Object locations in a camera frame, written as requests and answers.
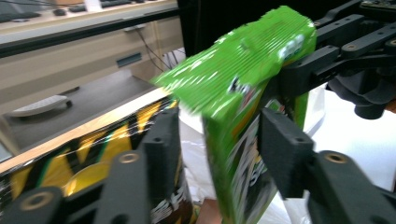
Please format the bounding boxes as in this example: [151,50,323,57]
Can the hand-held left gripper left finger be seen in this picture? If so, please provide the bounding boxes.
[139,106,183,204]

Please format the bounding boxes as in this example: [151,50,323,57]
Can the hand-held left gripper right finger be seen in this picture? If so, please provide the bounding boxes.
[258,106,316,200]

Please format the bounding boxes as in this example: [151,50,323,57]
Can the clear plastic bag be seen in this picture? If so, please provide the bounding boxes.
[178,87,326,224]

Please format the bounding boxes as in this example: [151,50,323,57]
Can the green seaweed snack packet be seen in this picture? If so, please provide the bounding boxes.
[151,5,319,224]

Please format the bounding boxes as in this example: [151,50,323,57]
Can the black yellow snack bag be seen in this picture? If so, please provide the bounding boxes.
[0,98,200,224]

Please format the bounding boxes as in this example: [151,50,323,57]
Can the black curtain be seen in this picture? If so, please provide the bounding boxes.
[177,0,363,59]

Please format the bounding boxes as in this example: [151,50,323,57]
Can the light wooden desk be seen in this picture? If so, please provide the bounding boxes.
[0,0,185,125]

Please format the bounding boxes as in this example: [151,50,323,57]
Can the dark keyboard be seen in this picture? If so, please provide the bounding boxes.
[68,0,148,13]
[0,10,42,23]

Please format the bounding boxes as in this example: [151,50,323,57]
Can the black desk cables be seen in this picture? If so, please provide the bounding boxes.
[135,27,185,73]

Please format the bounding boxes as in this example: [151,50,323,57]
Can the black horizontal frame bar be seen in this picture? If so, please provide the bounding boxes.
[0,7,180,59]

